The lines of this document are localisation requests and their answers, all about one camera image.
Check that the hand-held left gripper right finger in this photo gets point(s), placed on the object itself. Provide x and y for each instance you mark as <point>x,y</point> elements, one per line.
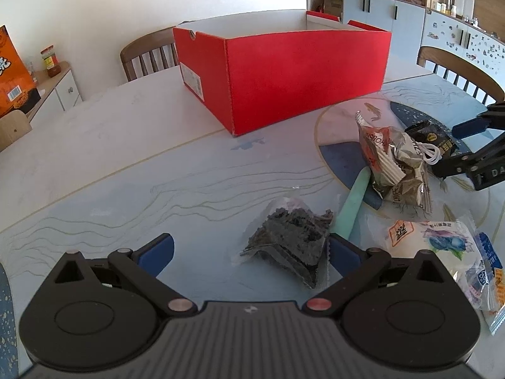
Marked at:
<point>343,256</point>

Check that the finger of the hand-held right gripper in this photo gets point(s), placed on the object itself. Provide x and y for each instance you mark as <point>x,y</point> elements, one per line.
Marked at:
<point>469,128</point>
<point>457,164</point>

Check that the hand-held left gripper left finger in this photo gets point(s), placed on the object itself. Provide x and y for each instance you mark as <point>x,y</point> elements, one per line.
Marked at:
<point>158,252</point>

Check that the black snack packet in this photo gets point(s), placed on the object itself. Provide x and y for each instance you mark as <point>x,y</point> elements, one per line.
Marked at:
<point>432,136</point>

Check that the mint green pen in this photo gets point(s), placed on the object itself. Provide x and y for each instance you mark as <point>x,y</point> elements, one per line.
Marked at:
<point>349,209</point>

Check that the dark grey snack packet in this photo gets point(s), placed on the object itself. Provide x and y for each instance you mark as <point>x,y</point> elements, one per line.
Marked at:
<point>284,233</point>

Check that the silver snack bag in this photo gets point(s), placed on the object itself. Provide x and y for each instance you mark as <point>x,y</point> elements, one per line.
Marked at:
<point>386,154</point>

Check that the blueberry bread packet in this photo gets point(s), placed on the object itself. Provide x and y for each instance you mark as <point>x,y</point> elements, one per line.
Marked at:
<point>434,241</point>

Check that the blue and white packet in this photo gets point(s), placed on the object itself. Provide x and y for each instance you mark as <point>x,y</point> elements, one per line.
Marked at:
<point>491,284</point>

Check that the red cardboard box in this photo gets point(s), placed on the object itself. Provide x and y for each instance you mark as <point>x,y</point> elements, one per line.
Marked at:
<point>296,71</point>

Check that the white marble desktop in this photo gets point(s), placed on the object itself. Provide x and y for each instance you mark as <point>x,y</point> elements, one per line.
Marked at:
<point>118,126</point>

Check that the dark wooden slatted chair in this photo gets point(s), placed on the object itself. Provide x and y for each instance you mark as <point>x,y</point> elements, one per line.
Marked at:
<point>453,57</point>
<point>142,43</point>

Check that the brown cardboard carton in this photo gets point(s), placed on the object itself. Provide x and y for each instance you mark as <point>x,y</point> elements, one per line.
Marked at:
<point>333,7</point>

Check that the white sideboard cabinet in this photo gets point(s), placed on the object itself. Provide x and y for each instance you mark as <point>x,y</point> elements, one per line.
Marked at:
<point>65,90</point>

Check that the red lid sauce jar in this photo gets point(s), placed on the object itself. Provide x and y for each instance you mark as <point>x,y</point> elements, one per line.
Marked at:
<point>50,63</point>

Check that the small clear jar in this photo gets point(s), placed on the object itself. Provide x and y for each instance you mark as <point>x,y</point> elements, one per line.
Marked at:
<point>31,73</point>

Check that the orange snack bag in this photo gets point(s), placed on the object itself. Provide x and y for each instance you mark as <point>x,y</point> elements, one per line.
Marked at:
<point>12,75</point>

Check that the wooden wall unit blue doors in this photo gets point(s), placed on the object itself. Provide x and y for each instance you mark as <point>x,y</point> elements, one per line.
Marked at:
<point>378,19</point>

